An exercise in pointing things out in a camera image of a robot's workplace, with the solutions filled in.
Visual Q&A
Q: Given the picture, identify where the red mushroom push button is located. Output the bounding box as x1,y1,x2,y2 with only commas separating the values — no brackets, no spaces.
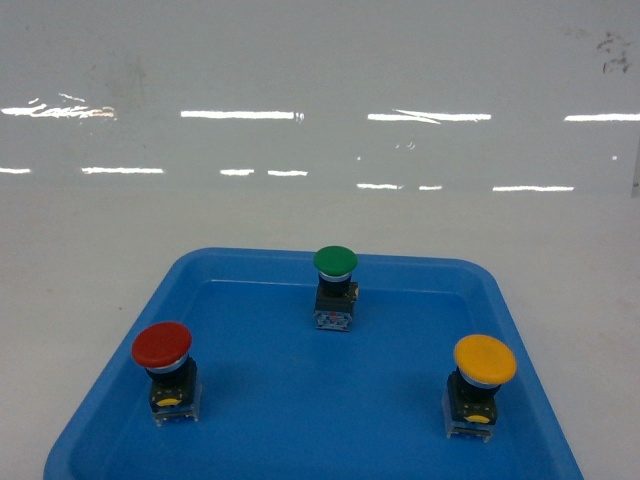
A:
131,321,202,426

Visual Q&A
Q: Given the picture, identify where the yellow mushroom push button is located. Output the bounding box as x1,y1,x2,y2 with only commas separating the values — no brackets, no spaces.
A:
442,334,517,443

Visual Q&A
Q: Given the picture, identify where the green mushroom push button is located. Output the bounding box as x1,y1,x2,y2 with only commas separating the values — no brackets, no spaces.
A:
313,245,359,332

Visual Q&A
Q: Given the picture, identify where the blue plastic tray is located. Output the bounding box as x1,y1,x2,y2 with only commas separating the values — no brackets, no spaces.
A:
44,248,581,479

